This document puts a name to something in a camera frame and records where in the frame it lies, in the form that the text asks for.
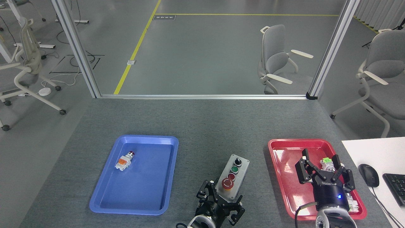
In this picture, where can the black keyboard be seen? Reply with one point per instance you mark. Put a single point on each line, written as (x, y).
(397, 188)

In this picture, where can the white desk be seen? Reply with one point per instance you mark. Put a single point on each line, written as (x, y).
(373, 152)

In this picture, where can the white round floor device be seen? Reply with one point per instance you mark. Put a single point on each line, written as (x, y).
(44, 91)

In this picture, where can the silver aluminium post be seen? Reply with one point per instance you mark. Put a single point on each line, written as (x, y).
(76, 47)
(333, 47)

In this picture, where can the black corner bracket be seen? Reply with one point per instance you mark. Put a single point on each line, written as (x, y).
(311, 96)

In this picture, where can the grey ribbed curtain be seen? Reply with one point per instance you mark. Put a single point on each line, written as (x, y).
(379, 12)

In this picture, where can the large grey office chair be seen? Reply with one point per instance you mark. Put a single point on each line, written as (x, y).
(386, 60)

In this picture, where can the grey control box with buttons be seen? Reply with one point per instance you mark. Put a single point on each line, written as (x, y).
(244, 166)

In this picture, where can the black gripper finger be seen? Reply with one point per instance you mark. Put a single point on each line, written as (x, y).
(237, 210)
(304, 172)
(202, 193)
(348, 180)

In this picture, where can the silver-headed green push button switch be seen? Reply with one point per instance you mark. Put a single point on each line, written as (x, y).
(353, 204)

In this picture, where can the white mesh office chair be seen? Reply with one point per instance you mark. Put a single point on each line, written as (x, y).
(30, 63)

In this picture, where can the orange push button switch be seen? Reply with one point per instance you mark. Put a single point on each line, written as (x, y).
(123, 162)

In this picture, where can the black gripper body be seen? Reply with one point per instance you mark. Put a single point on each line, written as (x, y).
(216, 210)
(328, 193)

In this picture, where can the black computer mouse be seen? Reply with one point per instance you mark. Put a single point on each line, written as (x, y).
(368, 175)

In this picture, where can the green-headed push button switch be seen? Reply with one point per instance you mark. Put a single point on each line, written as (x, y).
(326, 163)

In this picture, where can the white desk foot bar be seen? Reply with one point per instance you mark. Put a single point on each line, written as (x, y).
(34, 46)
(72, 21)

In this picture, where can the blue plastic tray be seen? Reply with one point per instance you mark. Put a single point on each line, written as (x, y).
(142, 190)

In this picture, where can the silver aluminium rail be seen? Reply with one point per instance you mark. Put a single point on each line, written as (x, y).
(202, 96)

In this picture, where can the dark floor sign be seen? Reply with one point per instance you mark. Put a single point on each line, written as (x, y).
(164, 17)

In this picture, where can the grey office chair cream armrests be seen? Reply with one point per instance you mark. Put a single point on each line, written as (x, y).
(273, 60)

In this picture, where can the red plastic tray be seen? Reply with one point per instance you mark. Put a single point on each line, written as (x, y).
(284, 190)

